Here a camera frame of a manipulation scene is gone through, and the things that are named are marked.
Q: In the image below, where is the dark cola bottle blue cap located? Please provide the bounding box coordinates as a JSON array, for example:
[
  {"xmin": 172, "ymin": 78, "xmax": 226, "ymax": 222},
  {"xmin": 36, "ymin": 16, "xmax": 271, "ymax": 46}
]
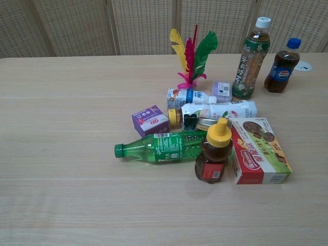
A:
[{"xmin": 263, "ymin": 37, "xmax": 301, "ymax": 94}]

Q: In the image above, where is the green plastic soda bottle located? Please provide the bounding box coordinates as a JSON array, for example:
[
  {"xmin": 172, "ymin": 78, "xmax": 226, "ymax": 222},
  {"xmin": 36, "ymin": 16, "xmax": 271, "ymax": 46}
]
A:
[{"xmin": 114, "ymin": 130, "xmax": 208, "ymax": 165}]

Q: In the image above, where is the white milk bottle blue label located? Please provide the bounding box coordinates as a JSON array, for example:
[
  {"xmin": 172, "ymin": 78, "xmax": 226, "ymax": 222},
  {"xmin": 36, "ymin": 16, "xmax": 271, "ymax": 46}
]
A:
[{"xmin": 167, "ymin": 87, "xmax": 218, "ymax": 110}]

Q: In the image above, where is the small yellow-lidded jar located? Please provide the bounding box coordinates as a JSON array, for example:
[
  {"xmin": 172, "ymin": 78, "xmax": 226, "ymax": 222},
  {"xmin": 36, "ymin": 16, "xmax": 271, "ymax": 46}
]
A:
[{"xmin": 194, "ymin": 117, "xmax": 233, "ymax": 185}]

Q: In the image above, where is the large white bottle yellow cap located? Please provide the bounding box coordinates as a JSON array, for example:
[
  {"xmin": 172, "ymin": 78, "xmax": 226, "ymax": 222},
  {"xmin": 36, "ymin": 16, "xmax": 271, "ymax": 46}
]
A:
[{"xmin": 168, "ymin": 99, "xmax": 258, "ymax": 129}]

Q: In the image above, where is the green tea bottle white cap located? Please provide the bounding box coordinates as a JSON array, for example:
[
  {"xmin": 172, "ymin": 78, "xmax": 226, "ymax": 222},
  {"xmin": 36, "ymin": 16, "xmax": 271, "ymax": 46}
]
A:
[{"xmin": 232, "ymin": 16, "xmax": 272, "ymax": 100}]

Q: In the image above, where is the purple and white carton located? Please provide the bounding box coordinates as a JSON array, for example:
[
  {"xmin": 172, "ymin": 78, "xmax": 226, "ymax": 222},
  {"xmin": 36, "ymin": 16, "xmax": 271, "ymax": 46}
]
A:
[{"xmin": 131, "ymin": 104, "xmax": 170, "ymax": 138}]

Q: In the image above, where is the small black clip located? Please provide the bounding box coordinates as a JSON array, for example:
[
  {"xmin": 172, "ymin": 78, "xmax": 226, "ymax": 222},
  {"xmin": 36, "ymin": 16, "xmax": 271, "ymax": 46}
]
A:
[{"xmin": 183, "ymin": 113, "xmax": 199, "ymax": 131}]

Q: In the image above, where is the glass jar metal lid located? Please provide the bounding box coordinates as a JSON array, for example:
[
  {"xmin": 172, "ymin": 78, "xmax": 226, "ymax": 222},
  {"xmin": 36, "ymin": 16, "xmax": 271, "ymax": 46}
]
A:
[{"xmin": 196, "ymin": 116, "xmax": 232, "ymax": 132}]

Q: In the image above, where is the colourful feather shuttlecock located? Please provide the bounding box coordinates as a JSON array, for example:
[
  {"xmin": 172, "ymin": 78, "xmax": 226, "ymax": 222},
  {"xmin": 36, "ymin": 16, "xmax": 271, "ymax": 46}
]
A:
[{"xmin": 169, "ymin": 24, "xmax": 218, "ymax": 90}]

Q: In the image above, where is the small lavender box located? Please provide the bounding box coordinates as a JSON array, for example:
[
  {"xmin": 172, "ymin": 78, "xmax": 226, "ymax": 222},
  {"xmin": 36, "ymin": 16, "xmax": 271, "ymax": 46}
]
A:
[{"xmin": 211, "ymin": 80, "xmax": 233, "ymax": 104}]

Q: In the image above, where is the red and green biscuit box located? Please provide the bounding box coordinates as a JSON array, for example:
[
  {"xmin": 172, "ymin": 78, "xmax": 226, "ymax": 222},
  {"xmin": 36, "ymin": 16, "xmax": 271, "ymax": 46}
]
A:
[{"xmin": 230, "ymin": 117, "xmax": 293, "ymax": 185}]

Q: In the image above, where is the woven bamboo folding screen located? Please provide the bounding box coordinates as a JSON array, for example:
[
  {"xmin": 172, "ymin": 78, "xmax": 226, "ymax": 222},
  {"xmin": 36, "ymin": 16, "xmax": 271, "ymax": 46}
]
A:
[{"xmin": 0, "ymin": 0, "xmax": 328, "ymax": 59}]

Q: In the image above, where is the white round cable grommet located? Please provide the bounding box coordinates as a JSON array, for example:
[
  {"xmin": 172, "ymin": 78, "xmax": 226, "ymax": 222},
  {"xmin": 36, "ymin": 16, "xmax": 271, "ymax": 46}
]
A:
[{"xmin": 294, "ymin": 60, "xmax": 314, "ymax": 72}]

